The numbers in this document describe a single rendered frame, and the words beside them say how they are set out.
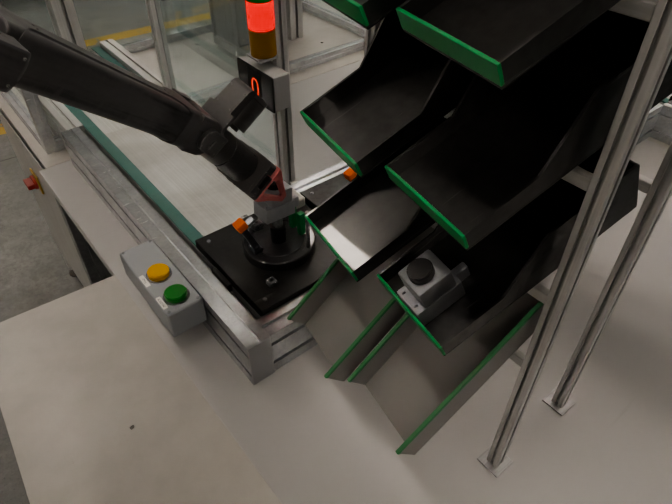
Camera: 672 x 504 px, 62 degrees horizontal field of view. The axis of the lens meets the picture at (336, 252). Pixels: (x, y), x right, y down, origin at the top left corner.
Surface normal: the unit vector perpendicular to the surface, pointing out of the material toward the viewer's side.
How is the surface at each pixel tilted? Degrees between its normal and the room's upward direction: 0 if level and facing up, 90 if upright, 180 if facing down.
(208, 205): 0
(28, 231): 0
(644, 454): 0
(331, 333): 45
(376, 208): 25
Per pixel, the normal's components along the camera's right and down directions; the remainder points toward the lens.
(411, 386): -0.61, -0.29
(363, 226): -0.36, -0.54
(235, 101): -0.14, -0.17
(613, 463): 0.00, -0.74
